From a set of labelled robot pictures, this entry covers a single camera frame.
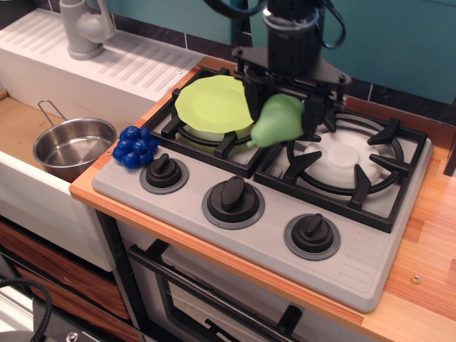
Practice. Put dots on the toy oven door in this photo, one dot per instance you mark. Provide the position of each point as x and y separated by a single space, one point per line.
198 301

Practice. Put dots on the black right stove knob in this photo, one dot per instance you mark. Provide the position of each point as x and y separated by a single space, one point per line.
312 237

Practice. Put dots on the black right burner grate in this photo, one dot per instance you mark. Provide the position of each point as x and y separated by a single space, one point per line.
355 166

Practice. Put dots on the black stove knob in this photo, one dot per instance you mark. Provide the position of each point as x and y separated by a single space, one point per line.
164 175
312 237
233 204

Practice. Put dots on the wooden drawer front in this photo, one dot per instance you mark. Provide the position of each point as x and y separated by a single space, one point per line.
78 289

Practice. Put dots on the black left stove knob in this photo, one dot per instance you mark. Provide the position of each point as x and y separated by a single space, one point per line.
164 175

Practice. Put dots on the grey toy faucet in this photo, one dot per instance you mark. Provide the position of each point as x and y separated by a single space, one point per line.
86 32

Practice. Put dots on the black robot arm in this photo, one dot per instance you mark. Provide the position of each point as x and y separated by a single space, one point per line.
331 32

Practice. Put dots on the black left burner grate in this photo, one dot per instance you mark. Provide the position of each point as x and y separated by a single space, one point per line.
208 154

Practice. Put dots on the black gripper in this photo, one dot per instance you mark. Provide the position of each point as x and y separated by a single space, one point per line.
292 63

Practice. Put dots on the black burner grate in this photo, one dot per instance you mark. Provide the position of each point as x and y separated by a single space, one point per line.
355 166
208 154

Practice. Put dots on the blue toy blueberry cluster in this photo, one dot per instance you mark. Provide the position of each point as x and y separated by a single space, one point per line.
135 148

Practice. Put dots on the black middle stove knob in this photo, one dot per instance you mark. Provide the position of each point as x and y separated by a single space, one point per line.
233 204

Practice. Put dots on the green toy pear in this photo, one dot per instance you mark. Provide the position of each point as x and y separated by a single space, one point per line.
280 120

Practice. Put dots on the stainless steel pot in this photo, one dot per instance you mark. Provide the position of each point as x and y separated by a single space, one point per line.
69 148

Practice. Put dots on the grey toy stove top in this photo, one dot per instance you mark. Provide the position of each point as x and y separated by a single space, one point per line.
355 275

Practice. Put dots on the white toy sink unit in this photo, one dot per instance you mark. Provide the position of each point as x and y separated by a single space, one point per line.
38 78

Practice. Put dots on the light green plate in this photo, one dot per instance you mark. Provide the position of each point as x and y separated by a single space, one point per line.
214 104

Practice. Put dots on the black oven door handle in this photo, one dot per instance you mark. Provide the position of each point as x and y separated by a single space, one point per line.
166 275

